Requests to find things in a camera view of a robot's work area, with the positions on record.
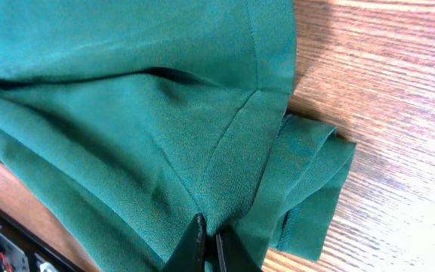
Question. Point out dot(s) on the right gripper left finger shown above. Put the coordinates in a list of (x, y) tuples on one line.
[(189, 254)]

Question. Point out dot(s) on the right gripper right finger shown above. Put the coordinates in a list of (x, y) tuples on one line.
[(231, 253)]

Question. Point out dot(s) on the dark green skirt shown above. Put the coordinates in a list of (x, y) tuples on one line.
[(128, 118)]

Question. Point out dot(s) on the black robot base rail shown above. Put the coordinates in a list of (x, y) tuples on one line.
[(23, 251)]

